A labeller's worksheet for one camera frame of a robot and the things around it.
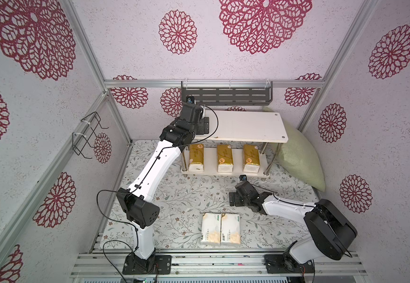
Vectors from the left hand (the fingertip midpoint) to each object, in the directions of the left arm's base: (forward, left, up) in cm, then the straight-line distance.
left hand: (194, 121), depth 77 cm
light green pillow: (-10, -48, -13) cm, 50 cm away
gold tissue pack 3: (-1, 0, -24) cm, 24 cm away
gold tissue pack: (-3, -29, -23) cm, 37 cm away
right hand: (-19, -21, -33) cm, 43 cm away
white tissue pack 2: (-37, -16, -30) cm, 50 cm away
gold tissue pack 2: (-3, -15, -22) cm, 27 cm away
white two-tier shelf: (+1, -20, -4) cm, 21 cm away
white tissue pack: (-37, -7, -30) cm, 48 cm away
